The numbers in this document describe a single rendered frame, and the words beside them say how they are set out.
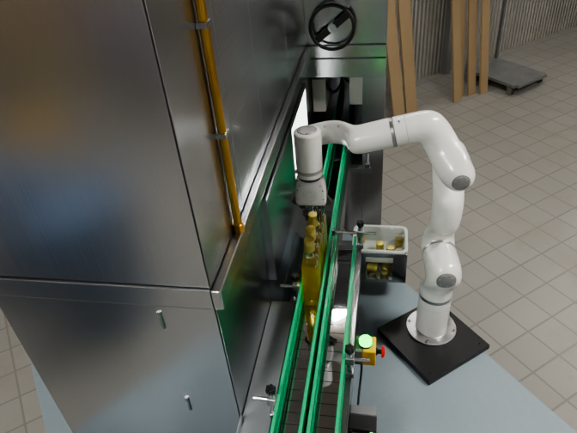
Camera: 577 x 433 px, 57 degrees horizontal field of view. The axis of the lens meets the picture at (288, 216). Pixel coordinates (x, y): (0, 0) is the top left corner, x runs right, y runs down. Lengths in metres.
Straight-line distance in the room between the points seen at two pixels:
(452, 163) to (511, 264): 2.19
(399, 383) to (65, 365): 1.13
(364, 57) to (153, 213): 1.69
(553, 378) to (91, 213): 2.56
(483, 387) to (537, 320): 1.39
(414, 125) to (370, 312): 0.95
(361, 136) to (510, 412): 1.08
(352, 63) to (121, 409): 1.78
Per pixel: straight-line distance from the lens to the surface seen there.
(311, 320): 1.84
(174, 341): 1.42
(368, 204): 3.01
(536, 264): 3.79
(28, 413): 3.32
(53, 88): 1.08
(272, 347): 1.77
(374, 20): 2.55
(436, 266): 1.85
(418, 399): 2.02
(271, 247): 1.75
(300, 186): 1.70
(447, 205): 1.76
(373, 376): 2.06
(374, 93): 2.68
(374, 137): 1.59
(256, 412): 1.64
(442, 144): 1.62
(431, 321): 2.09
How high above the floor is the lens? 2.41
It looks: 37 degrees down
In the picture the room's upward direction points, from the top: 6 degrees counter-clockwise
